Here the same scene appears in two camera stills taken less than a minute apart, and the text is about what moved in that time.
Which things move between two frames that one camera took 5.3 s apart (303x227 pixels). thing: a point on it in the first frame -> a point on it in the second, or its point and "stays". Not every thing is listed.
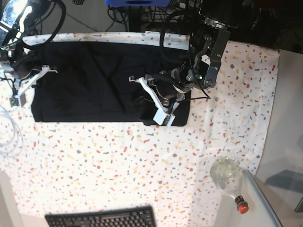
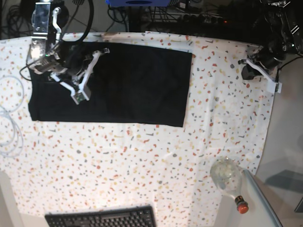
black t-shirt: (93, 82) stays
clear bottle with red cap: (227, 173) stays
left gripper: (16, 60) -> (70, 66)
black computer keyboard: (138, 216) stays
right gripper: (170, 86) -> (269, 55)
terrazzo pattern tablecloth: (63, 166) stays
